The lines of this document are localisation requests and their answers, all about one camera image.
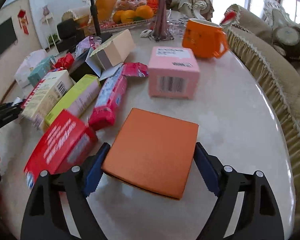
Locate orange box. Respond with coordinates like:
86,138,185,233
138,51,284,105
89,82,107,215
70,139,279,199
102,108,199,200

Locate red biscuit wrapper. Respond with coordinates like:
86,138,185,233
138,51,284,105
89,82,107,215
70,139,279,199
88,62,148,131

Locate yellow green box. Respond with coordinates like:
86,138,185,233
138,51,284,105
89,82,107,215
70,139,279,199
45,74,101,126

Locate red long cardboard box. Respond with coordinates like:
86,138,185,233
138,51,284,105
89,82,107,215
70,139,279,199
24,110,98,189

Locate black small box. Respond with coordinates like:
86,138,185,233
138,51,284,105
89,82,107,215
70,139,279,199
69,54,101,82

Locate small teal box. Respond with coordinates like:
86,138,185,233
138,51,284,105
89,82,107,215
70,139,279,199
27,55,56,87

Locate red chinese knot decoration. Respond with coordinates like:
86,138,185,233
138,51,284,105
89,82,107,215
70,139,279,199
17,9,29,35

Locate pink barcode box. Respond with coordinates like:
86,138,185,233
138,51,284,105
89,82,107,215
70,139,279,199
148,47,200,99

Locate oranges in fruit tray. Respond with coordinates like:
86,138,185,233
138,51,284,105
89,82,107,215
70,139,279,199
113,5,154,24

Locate black phone stand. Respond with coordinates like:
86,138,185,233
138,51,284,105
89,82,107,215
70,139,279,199
90,0,112,43

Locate orange ceramic mug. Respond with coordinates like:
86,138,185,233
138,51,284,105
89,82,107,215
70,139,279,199
182,18,228,59

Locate wall mounted black television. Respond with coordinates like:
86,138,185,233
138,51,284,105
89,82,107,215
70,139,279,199
0,17,17,55

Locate cream barcode box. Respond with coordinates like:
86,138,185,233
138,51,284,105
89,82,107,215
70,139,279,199
21,70,74,131

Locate purple glass flower vase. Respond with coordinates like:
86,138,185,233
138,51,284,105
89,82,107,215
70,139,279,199
150,0,174,42

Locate beige carton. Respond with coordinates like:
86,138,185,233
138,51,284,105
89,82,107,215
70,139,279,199
88,29,135,77

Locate white tissue pack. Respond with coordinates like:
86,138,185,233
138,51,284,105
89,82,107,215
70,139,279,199
14,49,47,88

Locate pink white snack bag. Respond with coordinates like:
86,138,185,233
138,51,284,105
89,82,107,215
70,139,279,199
75,35,102,59

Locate beige fringed sofa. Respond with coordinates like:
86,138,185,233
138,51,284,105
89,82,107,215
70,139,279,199
225,4,300,228

